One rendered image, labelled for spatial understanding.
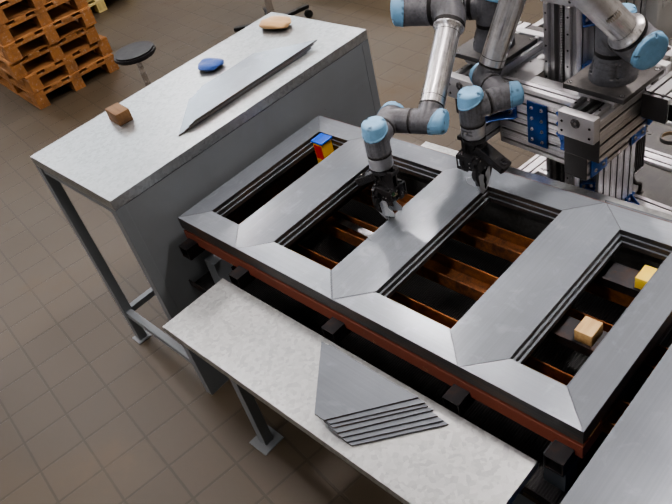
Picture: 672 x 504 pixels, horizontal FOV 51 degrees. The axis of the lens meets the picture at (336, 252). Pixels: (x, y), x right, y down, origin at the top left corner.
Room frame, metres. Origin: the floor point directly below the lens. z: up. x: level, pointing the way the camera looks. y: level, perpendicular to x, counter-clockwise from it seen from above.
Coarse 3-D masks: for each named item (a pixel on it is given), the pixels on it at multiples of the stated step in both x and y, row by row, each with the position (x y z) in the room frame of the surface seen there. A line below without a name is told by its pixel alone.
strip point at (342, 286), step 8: (336, 272) 1.59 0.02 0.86; (336, 280) 1.55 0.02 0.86; (344, 280) 1.54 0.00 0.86; (352, 280) 1.53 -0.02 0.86; (336, 288) 1.52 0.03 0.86; (344, 288) 1.51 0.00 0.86; (352, 288) 1.50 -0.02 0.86; (360, 288) 1.49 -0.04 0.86; (368, 288) 1.48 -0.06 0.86; (336, 296) 1.49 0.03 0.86; (344, 296) 1.48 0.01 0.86
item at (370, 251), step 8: (368, 240) 1.69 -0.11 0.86; (360, 248) 1.67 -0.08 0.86; (368, 248) 1.65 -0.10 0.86; (376, 248) 1.64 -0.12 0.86; (384, 248) 1.63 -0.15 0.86; (360, 256) 1.63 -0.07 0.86; (368, 256) 1.62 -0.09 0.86; (376, 256) 1.61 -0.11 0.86; (384, 256) 1.60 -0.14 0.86; (392, 256) 1.59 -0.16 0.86; (400, 256) 1.58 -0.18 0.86; (376, 264) 1.57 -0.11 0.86; (384, 264) 1.56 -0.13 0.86; (392, 264) 1.55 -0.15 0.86; (400, 264) 1.54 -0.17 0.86; (392, 272) 1.52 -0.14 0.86
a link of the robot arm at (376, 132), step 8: (368, 120) 1.78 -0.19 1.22; (376, 120) 1.77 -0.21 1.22; (384, 120) 1.77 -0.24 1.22; (368, 128) 1.74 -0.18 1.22; (376, 128) 1.73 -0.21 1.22; (384, 128) 1.74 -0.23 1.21; (392, 128) 1.78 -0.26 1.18; (368, 136) 1.74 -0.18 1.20; (376, 136) 1.73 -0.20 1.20; (384, 136) 1.73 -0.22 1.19; (368, 144) 1.74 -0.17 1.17; (376, 144) 1.73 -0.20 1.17; (384, 144) 1.73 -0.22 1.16; (368, 152) 1.75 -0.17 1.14; (376, 152) 1.73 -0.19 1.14; (384, 152) 1.73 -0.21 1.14; (376, 160) 1.73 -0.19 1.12
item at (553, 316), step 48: (336, 144) 2.34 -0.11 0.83; (240, 192) 2.17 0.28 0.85; (336, 192) 2.00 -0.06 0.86; (288, 240) 1.84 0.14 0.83; (432, 240) 1.62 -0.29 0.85; (624, 240) 1.42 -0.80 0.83; (384, 288) 1.48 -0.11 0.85; (576, 288) 1.28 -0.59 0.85; (384, 336) 1.33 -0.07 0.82; (480, 384) 1.07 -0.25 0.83; (624, 384) 0.97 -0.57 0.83; (576, 432) 0.87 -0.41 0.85
